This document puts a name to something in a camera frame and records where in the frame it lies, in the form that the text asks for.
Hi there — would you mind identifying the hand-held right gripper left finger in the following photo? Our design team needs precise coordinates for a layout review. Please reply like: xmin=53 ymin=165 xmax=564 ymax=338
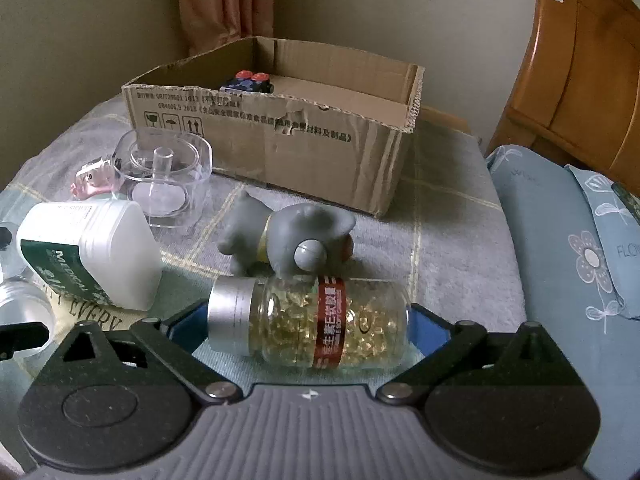
xmin=37 ymin=300 xmax=238 ymax=407

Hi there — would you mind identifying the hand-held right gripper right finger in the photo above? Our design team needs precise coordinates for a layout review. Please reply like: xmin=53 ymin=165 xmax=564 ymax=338
xmin=376 ymin=303 xmax=562 ymax=407

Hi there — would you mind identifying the clear round jar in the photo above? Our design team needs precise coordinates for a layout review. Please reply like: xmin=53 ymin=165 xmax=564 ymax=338
xmin=0 ymin=255 xmax=55 ymax=358

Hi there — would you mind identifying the pink keychain charm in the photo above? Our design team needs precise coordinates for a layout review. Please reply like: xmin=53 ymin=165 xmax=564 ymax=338
xmin=70 ymin=158 xmax=121 ymax=201

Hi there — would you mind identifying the capsule bottle with silver cap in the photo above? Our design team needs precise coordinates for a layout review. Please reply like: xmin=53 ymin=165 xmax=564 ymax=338
xmin=206 ymin=275 xmax=412 ymax=372

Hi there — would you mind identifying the cardboard box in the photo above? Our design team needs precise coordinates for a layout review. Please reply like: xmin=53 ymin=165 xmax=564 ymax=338
xmin=121 ymin=36 xmax=427 ymax=219

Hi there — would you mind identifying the white bottle with green label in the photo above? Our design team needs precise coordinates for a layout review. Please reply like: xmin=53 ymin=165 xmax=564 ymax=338
xmin=16 ymin=199 xmax=163 ymax=311

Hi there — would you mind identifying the checked grey-blue blanket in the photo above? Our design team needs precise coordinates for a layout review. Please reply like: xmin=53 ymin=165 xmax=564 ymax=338
xmin=0 ymin=94 xmax=526 ymax=480

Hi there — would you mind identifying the grey elephant toy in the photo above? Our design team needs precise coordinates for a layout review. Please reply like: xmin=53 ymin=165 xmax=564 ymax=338
xmin=216 ymin=189 xmax=357 ymax=277

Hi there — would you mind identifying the blue floral bedsheet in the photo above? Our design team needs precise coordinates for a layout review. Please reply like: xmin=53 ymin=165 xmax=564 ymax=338
xmin=484 ymin=144 xmax=640 ymax=480

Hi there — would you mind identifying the clear plastic container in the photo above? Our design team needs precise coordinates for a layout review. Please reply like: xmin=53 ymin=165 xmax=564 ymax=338
xmin=111 ymin=127 xmax=213 ymax=231

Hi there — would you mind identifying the blue floral pillow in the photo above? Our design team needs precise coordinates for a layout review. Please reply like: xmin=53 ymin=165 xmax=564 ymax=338
xmin=564 ymin=162 xmax=640 ymax=322

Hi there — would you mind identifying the dark green patterned strip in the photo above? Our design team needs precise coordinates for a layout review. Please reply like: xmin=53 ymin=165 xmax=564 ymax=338
xmin=611 ymin=181 xmax=640 ymax=213

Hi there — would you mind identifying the dark object with red caps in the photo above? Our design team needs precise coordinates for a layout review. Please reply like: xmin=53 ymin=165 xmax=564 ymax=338
xmin=219 ymin=69 xmax=277 ymax=95

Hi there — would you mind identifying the wooden headboard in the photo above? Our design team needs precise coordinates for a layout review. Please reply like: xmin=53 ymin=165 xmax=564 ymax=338
xmin=486 ymin=0 xmax=640 ymax=188

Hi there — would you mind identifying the pink patterned curtain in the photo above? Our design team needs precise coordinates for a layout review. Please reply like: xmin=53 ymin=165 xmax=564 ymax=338
xmin=176 ymin=0 xmax=276 ymax=58

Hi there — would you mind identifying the wooden bed rail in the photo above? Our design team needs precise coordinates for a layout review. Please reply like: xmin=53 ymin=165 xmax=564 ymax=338
xmin=421 ymin=104 xmax=472 ymax=135

